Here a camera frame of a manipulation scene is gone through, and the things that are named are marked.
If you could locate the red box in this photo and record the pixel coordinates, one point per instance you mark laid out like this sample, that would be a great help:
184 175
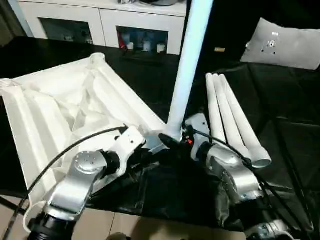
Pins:
121 40

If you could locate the dark left robot foot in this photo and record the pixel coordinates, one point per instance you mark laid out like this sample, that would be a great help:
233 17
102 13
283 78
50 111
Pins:
120 237

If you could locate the grey printed cushion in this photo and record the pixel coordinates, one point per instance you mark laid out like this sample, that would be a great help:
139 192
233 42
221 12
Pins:
287 50

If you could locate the brown curtain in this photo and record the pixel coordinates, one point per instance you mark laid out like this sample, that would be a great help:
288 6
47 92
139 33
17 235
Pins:
6 22

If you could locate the black folding stand frame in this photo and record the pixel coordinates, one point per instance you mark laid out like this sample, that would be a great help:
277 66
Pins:
10 203

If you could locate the small yellow label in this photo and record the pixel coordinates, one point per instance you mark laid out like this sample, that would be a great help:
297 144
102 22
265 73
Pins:
220 49

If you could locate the black work mat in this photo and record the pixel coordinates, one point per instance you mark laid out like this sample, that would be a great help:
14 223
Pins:
287 112

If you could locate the white plastic table leg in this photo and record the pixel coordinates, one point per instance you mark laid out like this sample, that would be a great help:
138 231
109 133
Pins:
215 120
231 120
190 62
242 120

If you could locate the white glass-door cabinet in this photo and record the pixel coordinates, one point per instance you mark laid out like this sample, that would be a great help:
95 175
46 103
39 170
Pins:
75 12

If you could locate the small white jar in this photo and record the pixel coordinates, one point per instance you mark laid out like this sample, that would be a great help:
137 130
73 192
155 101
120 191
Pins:
161 48
130 45
146 47

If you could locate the white plastic table top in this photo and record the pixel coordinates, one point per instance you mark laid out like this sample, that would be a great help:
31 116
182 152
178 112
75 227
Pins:
50 112

